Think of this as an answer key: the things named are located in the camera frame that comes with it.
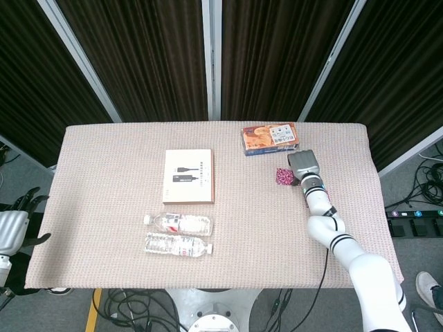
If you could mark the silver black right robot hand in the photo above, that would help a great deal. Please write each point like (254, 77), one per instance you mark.
(304, 164)

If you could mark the grey metal partition post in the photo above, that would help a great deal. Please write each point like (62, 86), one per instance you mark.
(79, 57)
(333, 57)
(212, 69)

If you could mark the clear bottle red swoosh label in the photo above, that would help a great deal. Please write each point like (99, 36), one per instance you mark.
(187, 224)

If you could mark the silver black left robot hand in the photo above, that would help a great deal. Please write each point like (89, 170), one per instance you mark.
(12, 228)

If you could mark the orange blue snack box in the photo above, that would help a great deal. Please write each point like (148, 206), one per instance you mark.
(259, 138)

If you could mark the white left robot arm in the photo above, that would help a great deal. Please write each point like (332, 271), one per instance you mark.
(3, 269)

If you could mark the grey metal partition rail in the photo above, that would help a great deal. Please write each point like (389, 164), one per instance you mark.
(412, 150)
(27, 154)

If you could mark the pink woven tablecloth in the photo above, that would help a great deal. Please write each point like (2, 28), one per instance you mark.
(104, 207)

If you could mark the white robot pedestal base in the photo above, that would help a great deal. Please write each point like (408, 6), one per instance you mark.
(211, 307)

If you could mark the dark brown curtain panel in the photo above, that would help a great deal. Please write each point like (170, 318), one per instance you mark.
(145, 52)
(277, 52)
(34, 69)
(398, 69)

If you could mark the grey sneaker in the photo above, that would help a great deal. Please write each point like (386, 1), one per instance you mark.
(427, 287)

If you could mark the clear bottle white text label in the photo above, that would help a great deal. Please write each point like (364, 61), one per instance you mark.
(173, 245)

